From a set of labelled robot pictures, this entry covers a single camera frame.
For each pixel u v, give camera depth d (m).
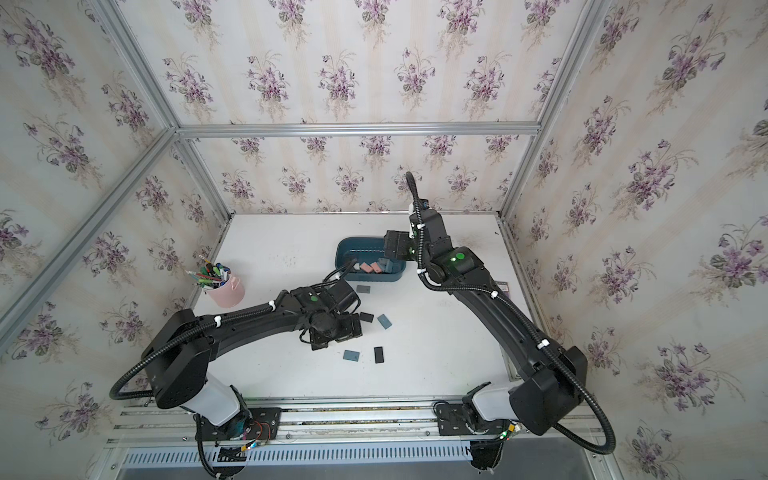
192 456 0.76
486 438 0.72
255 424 0.72
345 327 0.74
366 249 1.09
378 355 0.84
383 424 0.75
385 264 1.03
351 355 0.84
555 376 0.39
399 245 0.66
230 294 0.92
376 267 1.03
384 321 0.90
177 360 0.43
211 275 0.90
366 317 0.90
